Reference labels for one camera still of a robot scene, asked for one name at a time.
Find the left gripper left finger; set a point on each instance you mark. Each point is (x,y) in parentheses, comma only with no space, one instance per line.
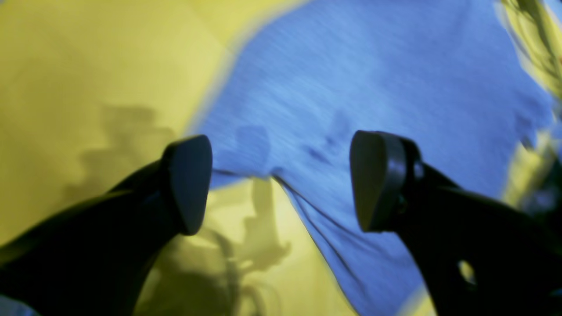
(93,258)

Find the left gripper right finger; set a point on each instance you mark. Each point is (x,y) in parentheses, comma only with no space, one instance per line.
(477,256)

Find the yellow table cloth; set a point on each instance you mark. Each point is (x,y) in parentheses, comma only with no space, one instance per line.
(91,90)

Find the grey t-shirt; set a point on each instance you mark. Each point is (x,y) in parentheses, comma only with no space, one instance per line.
(441,72)

